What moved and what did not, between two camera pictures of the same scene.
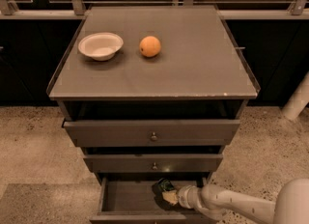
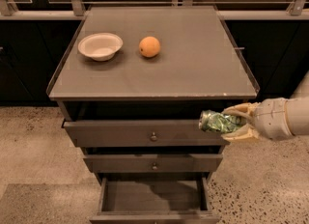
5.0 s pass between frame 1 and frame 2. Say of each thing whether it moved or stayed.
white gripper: moved
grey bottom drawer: stayed
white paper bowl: stayed
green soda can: moved
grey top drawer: stayed
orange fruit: stayed
